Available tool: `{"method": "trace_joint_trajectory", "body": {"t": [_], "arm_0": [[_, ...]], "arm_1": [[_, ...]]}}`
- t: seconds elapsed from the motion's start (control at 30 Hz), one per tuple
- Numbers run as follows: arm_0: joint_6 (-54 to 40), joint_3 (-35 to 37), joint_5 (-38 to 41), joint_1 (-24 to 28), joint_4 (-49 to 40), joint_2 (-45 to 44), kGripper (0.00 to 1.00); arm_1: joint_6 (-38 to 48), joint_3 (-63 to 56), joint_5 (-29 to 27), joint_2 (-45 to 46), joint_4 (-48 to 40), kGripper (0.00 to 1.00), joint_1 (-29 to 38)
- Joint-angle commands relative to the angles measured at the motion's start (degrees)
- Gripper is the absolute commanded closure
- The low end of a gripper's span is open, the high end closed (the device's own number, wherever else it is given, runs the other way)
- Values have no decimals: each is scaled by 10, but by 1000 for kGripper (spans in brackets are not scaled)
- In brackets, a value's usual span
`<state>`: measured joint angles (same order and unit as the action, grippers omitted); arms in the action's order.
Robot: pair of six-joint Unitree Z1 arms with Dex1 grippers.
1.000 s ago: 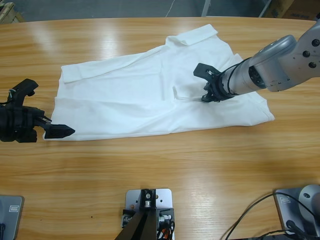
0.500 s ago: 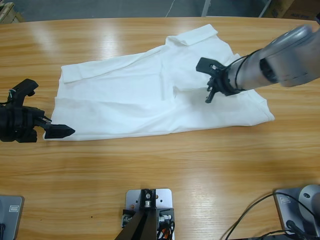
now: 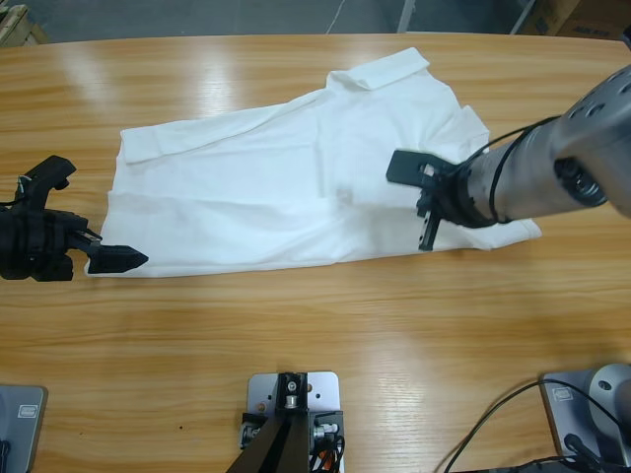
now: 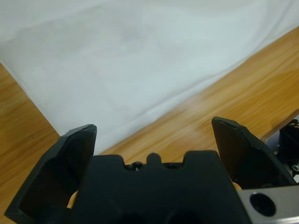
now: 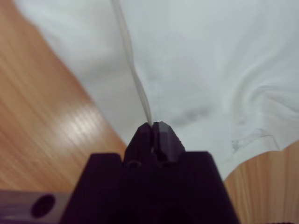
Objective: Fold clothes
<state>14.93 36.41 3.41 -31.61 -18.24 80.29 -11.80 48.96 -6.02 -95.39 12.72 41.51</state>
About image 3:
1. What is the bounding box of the black mount cable bundle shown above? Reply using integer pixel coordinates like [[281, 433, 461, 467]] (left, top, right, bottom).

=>
[[308, 433, 349, 473]]

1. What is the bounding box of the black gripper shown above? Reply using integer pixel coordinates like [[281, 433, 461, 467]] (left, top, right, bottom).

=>
[[0, 196, 151, 284], [415, 164, 495, 253]]

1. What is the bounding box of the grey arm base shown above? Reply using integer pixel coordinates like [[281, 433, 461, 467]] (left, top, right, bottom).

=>
[[0, 383, 49, 473], [539, 363, 631, 467]]

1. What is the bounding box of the dark camera post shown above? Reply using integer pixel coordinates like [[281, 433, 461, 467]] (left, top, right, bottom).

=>
[[224, 372, 311, 473]]

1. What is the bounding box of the white metal frame leg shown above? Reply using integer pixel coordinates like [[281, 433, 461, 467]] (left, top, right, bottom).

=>
[[396, 0, 421, 34], [510, 0, 538, 35]]

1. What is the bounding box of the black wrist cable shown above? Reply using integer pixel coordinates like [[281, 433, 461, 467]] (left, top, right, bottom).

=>
[[462, 116, 563, 226]]

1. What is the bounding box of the wooden crate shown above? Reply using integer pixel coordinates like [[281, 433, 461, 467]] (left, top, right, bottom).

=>
[[0, 0, 48, 48]]

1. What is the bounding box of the cardboard box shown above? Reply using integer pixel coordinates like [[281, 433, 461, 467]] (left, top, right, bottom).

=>
[[522, 0, 631, 39]]

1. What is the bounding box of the black base cable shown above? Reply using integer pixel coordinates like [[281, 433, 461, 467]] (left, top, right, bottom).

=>
[[436, 376, 631, 473]]

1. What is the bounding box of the orange clamp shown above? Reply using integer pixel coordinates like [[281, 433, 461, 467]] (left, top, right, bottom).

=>
[[315, 441, 337, 469]]

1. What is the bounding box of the thin white floor cable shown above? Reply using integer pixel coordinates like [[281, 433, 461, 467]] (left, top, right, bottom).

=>
[[326, 0, 349, 34]]

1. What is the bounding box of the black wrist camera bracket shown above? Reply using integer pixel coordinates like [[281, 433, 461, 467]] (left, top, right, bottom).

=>
[[13, 155, 79, 211], [386, 149, 448, 189]]

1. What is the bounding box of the white t-shirt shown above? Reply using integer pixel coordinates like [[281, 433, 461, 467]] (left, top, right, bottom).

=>
[[83, 46, 543, 281]]

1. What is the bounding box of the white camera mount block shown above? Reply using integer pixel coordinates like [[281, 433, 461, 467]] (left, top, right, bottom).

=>
[[239, 372, 346, 473]]

